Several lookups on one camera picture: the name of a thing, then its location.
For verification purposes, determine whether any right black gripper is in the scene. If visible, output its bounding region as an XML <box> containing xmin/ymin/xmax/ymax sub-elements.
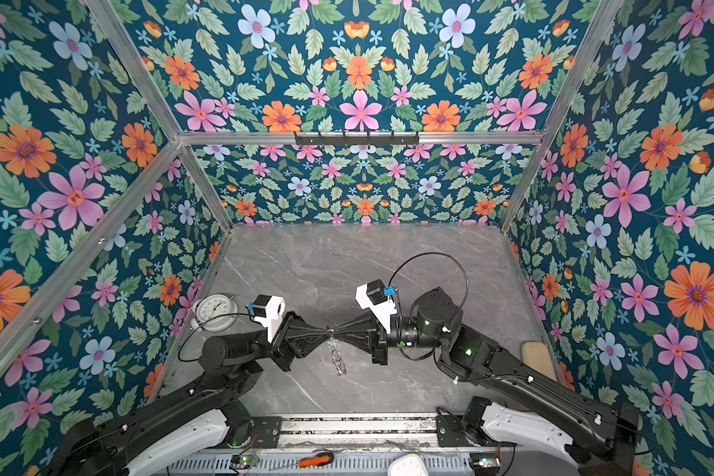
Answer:
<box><xmin>336</xmin><ymin>312</ymin><xmax>449</xmax><ymax>369</ymax></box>

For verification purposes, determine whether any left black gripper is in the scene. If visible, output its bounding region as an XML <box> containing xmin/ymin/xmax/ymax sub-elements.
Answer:
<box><xmin>239</xmin><ymin>312</ymin><xmax>328</xmax><ymax>377</ymax></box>

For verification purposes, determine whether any metal keyring disc red grip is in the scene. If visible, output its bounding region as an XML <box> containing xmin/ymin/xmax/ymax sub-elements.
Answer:
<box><xmin>328</xmin><ymin>329</ymin><xmax>347</xmax><ymax>376</ymax></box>

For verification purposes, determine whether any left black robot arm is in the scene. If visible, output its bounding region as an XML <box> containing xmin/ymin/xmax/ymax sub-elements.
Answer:
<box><xmin>44</xmin><ymin>313</ymin><xmax>333</xmax><ymax>475</ymax></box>

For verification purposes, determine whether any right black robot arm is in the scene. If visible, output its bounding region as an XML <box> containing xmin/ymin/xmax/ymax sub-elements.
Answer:
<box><xmin>330</xmin><ymin>285</ymin><xmax>639</xmax><ymax>475</ymax></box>

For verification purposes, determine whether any white alarm clock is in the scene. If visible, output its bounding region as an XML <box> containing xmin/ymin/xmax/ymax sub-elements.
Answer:
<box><xmin>190</xmin><ymin>294</ymin><xmax>239</xmax><ymax>332</ymax></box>

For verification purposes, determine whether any white device front edge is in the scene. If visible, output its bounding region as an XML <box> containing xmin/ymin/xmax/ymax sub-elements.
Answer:
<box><xmin>387</xmin><ymin>453</ymin><xmax>430</xmax><ymax>476</ymax></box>

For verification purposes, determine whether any beige sponge block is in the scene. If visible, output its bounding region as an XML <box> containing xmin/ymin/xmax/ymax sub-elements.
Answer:
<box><xmin>521</xmin><ymin>341</ymin><xmax>557</xmax><ymax>381</ymax></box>

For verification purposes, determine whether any right small circuit board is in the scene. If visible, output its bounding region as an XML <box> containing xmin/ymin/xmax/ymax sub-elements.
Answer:
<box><xmin>469</xmin><ymin>453</ymin><xmax>502</xmax><ymax>476</ymax></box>

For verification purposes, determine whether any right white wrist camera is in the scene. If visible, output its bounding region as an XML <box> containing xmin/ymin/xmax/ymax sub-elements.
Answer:
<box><xmin>355</xmin><ymin>280</ymin><xmax>399</xmax><ymax>332</ymax></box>

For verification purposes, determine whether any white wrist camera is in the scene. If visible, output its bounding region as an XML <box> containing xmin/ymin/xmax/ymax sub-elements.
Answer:
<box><xmin>247</xmin><ymin>295</ymin><xmax>286</xmax><ymax>343</ymax></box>
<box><xmin>355</xmin><ymin>280</ymin><xmax>399</xmax><ymax>332</ymax></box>

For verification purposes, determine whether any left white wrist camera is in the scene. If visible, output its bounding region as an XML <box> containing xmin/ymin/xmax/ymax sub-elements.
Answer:
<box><xmin>247</xmin><ymin>295</ymin><xmax>286</xmax><ymax>343</ymax></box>

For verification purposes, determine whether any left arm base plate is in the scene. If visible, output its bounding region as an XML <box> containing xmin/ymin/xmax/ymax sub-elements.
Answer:
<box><xmin>229</xmin><ymin>416</ymin><xmax>284</xmax><ymax>450</ymax></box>

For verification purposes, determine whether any aluminium front rail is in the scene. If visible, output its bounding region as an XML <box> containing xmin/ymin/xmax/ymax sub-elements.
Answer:
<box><xmin>154</xmin><ymin>413</ymin><xmax>602</xmax><ymax>453</ymax></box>

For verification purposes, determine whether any orange handled screwdriver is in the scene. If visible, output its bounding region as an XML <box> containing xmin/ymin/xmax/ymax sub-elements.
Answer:
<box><xmin>297</xmin><ymin>451</ymin><xmax>334</xmax><ymax>469</ymax></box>

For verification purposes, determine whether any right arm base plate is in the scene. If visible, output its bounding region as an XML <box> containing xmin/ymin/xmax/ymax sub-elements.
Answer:
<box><xmin>436</xmin><ymin>407</ymin><xmax>482</xmax><ymax>447</ymax></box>

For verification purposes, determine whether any black wall hook rack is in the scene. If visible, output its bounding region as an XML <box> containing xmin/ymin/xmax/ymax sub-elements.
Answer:
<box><xmin>294</xmin><ymin>132</ymin><xmax>420</xmax><ymax>147</ymax></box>

